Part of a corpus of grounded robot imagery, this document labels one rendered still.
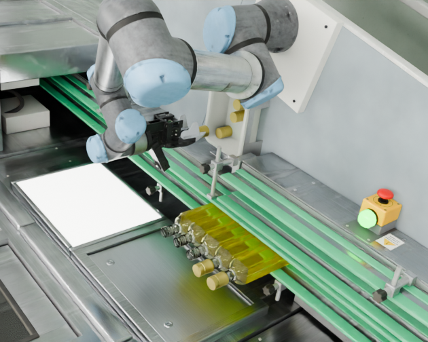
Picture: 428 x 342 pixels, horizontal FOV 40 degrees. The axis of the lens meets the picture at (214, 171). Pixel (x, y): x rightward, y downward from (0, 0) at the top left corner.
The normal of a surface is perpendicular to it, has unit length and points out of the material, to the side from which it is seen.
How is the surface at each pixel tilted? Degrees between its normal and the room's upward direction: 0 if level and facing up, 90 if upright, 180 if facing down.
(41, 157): 90
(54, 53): 90
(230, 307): 90
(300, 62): 0
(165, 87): 83
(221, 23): 8
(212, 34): 8
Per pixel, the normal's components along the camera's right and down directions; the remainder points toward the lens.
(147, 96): 0.33, 0.91
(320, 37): -0.77, 0.23
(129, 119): 0.51, -0.36
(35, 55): 0.63, 0.45
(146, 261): 0.13, -0.86
